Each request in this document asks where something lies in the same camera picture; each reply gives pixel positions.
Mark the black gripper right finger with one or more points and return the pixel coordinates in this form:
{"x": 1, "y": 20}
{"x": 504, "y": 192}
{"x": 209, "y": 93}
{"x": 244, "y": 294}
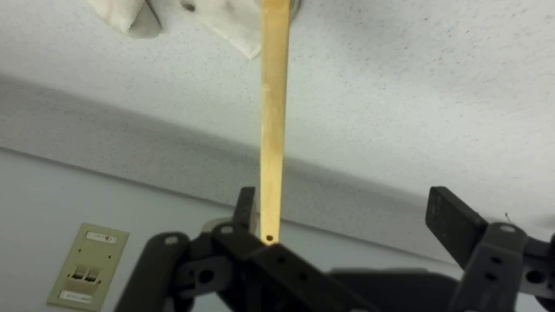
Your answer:
{"x": 492, "y": 260}

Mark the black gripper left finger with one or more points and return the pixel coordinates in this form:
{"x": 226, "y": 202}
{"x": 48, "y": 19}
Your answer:
{"x": 271, "y": 270}

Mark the beige crumpled cloth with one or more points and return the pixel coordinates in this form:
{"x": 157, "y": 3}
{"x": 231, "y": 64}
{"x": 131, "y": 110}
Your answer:
{"x": 226, "y": 22}

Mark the beige wall switch plate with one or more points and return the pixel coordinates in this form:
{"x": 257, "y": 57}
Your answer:
{"x": 87, "y": 268}

